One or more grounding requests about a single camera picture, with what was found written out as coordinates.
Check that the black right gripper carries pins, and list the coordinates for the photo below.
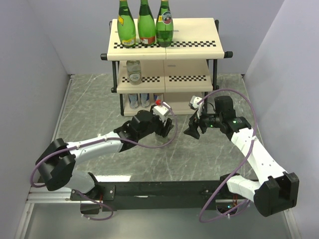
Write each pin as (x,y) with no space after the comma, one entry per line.
(192,130)

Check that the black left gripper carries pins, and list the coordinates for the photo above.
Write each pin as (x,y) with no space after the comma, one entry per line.
(163,131)

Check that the silver energy drink can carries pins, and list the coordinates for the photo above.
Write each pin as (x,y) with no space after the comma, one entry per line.
(145,100)

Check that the clear glass bottle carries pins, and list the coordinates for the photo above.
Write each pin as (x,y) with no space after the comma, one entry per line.
(134,71)
(160,134)

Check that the green Perrier bottle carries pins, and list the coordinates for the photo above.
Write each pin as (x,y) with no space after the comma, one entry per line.
(125,25)

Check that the clear glass bottle front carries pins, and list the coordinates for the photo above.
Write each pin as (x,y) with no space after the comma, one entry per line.
(160,134)

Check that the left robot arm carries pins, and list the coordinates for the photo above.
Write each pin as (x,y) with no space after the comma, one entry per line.
(56,165)

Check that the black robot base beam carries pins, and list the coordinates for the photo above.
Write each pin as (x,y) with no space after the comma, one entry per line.
(156,195)

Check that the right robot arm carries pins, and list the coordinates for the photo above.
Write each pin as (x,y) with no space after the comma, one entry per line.
(275,190)

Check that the beige three-tier shelf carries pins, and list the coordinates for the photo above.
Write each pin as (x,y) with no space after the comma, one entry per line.
(188,67)

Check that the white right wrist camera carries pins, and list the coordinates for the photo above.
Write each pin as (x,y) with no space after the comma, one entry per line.
(196,103)

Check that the aluminium frame rail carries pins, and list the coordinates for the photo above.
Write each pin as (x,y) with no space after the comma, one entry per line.
(63,195)

